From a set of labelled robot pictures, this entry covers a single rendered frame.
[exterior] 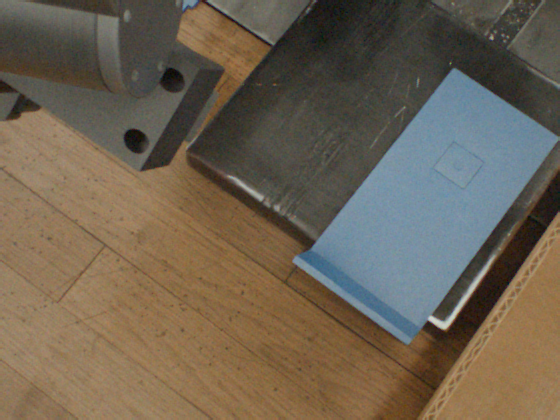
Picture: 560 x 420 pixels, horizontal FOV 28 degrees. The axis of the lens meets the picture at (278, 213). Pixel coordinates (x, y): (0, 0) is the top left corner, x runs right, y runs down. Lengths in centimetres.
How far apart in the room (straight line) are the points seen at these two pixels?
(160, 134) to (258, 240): 22
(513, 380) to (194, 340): 17
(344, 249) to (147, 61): 25
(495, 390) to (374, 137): 15
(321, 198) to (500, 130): 11
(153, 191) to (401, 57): 16
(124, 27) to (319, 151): 29
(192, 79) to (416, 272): 23
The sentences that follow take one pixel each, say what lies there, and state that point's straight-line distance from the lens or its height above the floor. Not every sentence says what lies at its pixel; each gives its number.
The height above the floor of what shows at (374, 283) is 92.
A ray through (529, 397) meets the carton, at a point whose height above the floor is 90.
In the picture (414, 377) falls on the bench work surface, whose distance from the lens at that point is 59.
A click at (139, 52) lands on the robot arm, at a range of 35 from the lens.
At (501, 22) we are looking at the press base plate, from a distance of 68.
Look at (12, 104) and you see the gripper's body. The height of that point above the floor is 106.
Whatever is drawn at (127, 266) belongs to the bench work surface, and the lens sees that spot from 60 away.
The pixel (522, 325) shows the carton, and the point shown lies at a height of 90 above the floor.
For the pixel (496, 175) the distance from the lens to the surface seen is 61.
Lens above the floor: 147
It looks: 69 degrees down
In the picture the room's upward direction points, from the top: 6 degrees clockwise
